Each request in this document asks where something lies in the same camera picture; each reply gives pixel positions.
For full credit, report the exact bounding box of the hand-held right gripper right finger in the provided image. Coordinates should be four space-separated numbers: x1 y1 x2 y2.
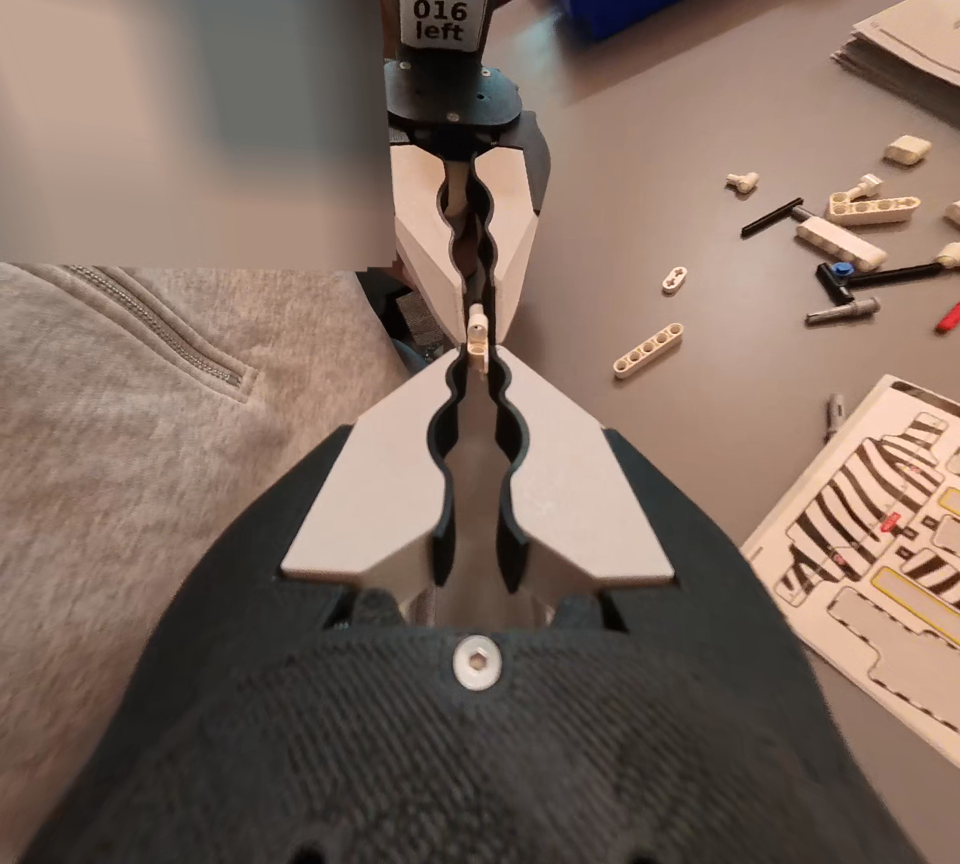
489 345 678 594

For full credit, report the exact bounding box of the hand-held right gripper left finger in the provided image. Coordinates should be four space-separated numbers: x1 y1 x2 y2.
279 347 472 591

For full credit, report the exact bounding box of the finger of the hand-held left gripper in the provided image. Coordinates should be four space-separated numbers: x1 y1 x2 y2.
468 144 539 345
391 144 472 342

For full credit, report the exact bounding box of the white thin five-hole lego beam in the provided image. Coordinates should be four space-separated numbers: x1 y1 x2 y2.
612 322 686 380

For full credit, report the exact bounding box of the short black lego axle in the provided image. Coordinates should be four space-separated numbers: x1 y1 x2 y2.
740 197 805 237

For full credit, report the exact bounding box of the black lego connector blue pin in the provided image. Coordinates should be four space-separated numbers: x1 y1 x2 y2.
816 262 858 305

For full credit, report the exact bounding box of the white studless lego beam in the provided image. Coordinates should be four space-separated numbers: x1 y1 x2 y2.
795 215 889 271

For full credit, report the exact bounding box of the white four-hole lego beam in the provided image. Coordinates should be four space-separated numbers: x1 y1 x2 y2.
826 193 922 228

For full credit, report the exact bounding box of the long black lego axle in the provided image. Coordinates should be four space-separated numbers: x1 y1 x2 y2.
851 263 942 289

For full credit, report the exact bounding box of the lego instruction booklet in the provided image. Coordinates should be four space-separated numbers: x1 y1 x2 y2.
831 0 960 109

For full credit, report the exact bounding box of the zebra striped sticker sheet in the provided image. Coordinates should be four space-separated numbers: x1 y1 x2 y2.
738 375 960 768

